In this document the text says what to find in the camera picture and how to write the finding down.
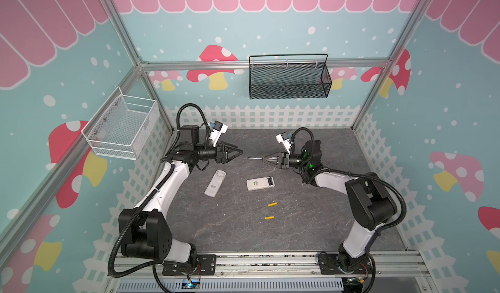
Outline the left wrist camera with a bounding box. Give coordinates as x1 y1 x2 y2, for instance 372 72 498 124
209 121 228 147

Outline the white wire mesh basket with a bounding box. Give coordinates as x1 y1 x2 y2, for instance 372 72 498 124
82 87 160 160

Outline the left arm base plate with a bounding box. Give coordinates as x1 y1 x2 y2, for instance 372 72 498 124
161 255 217 277

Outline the white remote control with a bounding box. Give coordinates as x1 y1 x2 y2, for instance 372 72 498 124
204 170 227 198
246 177 275 191

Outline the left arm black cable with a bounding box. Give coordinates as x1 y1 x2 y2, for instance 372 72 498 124
107 102 212 279

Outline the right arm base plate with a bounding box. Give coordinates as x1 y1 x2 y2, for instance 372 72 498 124
316 251 374 276

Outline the aluminium mounting rail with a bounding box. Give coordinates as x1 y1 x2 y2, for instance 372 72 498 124
105 251 434 282

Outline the black wire mesh basket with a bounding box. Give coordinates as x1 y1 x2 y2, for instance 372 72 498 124
248 54 333 100

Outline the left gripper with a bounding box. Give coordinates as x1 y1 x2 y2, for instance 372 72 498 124
194 139 242 164

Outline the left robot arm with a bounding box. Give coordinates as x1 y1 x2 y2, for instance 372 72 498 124
113 121 242 264

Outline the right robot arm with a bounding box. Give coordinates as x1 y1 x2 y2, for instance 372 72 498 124
263 140 398 274

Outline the white vented cable duct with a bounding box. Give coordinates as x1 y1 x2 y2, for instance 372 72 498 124
116 279 345 293

